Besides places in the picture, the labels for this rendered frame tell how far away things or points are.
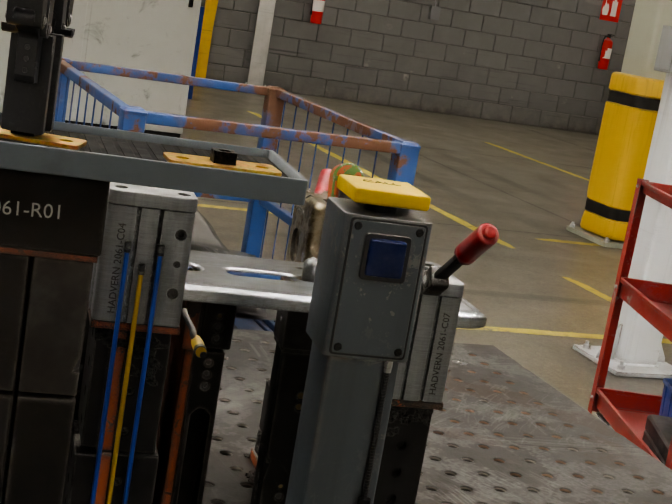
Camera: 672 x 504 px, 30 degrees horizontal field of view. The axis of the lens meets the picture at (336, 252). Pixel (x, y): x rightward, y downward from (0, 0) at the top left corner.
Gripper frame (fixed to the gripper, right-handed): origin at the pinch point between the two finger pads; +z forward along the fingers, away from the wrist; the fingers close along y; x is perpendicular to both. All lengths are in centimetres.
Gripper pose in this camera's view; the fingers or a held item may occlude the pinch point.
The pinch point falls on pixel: (32, 81)
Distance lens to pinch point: 92.6
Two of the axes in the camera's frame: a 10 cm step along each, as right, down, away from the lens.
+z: -1.6, 9.7, 2.0
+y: 0.2, -2.0, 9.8
